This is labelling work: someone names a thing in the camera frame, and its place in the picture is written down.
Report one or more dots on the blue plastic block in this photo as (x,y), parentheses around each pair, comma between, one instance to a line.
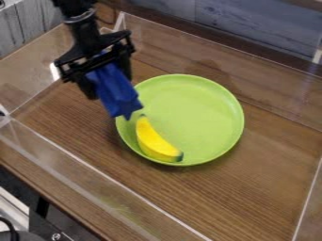
(116,90)

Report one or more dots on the green plate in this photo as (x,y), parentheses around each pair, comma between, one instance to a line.
(196,114)

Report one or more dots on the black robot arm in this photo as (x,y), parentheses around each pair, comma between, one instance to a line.
(77,9)

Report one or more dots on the yellow toy banana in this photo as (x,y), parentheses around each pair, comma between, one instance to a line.
(153,144)

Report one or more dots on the clear acrylic corner bracket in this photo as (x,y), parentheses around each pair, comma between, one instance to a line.
(113,28)

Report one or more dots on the black device with screw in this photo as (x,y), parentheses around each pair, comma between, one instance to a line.
(48,230)

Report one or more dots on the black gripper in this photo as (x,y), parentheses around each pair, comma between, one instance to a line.
(94,50)

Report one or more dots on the clear acrylic enclosure wall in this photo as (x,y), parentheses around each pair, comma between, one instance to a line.
(257,194)

